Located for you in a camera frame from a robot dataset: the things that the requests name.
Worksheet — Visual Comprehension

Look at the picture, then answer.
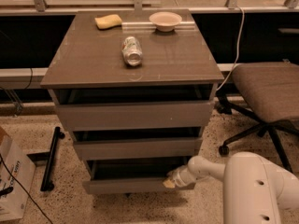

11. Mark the yellow sponge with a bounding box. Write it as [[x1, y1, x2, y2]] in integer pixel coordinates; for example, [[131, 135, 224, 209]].
[[94, 14, 122, 30]]

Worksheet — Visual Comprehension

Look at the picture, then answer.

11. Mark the crushed soda can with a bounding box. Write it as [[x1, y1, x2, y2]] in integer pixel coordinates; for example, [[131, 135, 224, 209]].
[[121, 36, 143, 66]]

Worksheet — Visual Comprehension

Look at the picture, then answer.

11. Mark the white bowl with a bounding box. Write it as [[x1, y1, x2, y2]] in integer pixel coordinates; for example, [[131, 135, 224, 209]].
[[149, 12, 182, 32]]

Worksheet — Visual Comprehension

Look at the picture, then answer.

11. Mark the metal window railing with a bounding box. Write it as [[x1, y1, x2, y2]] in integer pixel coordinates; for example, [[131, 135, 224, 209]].
[[0, 0, 299, 17]]

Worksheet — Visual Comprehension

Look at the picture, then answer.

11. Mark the black metal stand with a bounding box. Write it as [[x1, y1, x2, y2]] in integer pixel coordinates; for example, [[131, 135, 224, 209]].
[[28, 127, 64, 192]]

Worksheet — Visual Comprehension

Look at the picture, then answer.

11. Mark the grey drawer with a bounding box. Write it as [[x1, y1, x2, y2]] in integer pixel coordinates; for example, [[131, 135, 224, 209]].
[[81, 157, 196, 195], [73, 138, 202, 161], [56, 102, 214, 132]]

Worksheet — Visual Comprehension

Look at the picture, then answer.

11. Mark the white cable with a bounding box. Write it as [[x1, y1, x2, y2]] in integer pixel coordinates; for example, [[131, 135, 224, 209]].
[[215, 6, 246, 92]]

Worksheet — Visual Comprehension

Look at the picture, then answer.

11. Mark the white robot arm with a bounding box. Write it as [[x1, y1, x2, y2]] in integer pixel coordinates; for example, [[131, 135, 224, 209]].
[[164, 152, 299, 224]]

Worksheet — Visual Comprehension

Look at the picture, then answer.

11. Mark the grey drawer cabinet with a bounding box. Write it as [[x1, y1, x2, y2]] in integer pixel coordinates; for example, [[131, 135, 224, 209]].
[[39, 8, 224, 186]]

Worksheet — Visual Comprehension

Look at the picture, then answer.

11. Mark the white cardboard box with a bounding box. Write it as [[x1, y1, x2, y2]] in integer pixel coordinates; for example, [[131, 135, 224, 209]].
[[0, 128, 36, 221]]

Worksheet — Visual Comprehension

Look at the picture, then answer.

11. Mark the grey office chair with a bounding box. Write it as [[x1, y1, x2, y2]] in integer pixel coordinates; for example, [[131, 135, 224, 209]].
[[216, 62, 299, 171]]

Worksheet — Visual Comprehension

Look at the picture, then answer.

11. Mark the black cable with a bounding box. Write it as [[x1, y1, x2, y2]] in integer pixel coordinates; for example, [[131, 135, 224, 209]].
[[0, 154, 54, 224]]

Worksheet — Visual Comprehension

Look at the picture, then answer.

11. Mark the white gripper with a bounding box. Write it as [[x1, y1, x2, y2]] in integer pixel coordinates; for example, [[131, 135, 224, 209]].
[[163, 165, 196, 189]]

